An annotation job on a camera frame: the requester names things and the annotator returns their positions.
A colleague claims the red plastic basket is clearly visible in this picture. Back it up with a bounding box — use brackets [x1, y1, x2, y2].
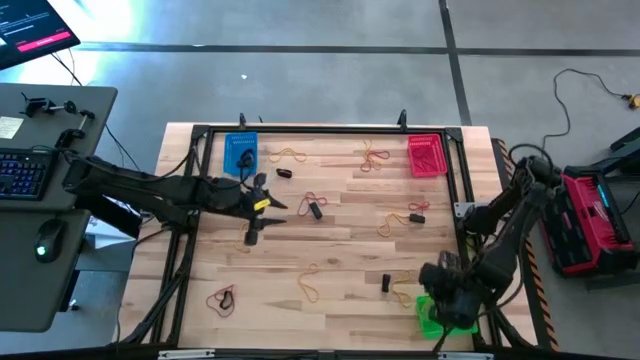
[406, 132, 449, 179]

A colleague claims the black computer mouse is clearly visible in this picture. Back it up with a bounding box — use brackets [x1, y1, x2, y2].
[33, 217, 68, 265]

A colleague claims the grey desk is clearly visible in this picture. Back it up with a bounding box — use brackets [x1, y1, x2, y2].
[0, 82, 120, 334]

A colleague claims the black computer monitor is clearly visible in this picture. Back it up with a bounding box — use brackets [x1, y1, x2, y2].
[0, 0, 83, 72]

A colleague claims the black metal stand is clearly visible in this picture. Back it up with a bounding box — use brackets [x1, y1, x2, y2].
[594, 126, 640, 174]

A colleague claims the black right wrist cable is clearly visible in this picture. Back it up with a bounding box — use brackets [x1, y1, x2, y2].
[432, 323, 456, 354]

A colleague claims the black keyboard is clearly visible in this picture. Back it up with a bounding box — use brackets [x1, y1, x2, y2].
[0, 147, 58, 202]

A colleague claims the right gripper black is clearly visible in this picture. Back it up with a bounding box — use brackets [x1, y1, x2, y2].
[418, 249, 484, 331]

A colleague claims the black desk clamp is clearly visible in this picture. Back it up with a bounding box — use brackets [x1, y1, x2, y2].
[20, 91, 80, 119]
[54, 108, 97, 152]

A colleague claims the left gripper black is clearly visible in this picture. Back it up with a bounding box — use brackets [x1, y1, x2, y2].
[222, 173, 289, 246]

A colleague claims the red black tool case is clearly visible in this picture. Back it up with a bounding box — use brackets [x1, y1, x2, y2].
[531, 165, 640, 278]

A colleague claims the white paper box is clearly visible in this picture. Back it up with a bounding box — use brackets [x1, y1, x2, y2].
[83, 215, 147, 251]

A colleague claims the yellow rubber band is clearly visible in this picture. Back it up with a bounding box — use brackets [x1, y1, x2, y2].
[233, 222, 253, 254]
[376, 212, 413, 239]
[360, 139, 377, 174]
[389, 270, 416, 309]
[297, 263, 322, 305]
[269, 147, 308, 165]

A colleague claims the black floor cable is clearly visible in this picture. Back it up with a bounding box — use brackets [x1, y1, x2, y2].
[540, 67, 632, 180]

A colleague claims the black yellow hazard strip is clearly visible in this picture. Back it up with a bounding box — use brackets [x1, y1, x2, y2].
[491, 137, 561, 353]

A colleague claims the green plastic basket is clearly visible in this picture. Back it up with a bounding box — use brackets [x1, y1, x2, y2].
[415, 294, 480, 342]

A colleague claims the black metal table frame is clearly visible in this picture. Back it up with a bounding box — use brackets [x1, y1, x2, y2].
[115, 122, 535, 351]

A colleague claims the pale sticky note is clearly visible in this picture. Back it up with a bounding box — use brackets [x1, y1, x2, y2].
[0, 115, 26, 141]

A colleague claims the blue plastic basket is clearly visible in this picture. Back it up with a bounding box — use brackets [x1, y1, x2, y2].
[223, 131, 260, 177]

